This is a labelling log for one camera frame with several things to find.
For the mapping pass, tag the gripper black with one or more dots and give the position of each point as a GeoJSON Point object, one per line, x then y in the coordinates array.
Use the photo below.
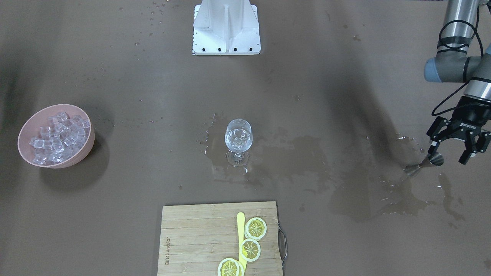
{"type": "Point", "coordinates": [471, 114]}

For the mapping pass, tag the steel jigger cup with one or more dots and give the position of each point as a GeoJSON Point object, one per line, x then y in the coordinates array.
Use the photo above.
{"type": "Point", "coordinates": [431, 160]}

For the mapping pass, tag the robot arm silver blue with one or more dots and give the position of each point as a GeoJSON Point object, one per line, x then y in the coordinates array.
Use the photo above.
{"type": "Point", "coordinates": [462, 58]}

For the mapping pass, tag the clear wine glass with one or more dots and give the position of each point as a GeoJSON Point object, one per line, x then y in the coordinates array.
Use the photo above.
{"type": "Point", "coordinates": [238, 139]}

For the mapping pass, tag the pink bowl of ice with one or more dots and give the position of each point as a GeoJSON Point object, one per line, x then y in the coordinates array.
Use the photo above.
{"type": "Point", "coordinates": [58, 136]}

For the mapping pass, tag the lemon slice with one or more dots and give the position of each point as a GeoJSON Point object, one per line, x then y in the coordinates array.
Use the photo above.
{"type": "Point", "coordinates": [255, 228]}
{"type": "Point", "coordinates": [250, 250]}
{"type": "Point", "coordinates": [230, 267]}

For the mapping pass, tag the yellow plastic knife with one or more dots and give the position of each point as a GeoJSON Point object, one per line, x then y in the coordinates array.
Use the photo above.
{"type": "Point", "coordinates": [240, 218]}

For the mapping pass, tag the lemon slice middle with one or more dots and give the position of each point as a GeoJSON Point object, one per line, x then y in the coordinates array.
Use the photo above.
{"type": "Point", "coordinates": [250, 250]}

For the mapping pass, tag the bamboo cutting board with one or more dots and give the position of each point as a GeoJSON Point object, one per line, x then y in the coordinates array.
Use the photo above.
{"type": "Point", "coordinates": [195, 238]}

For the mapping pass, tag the white camera pedestal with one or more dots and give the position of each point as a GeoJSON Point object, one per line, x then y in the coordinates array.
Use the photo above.
{"type": "Point", "coordinates": [226, 27]}

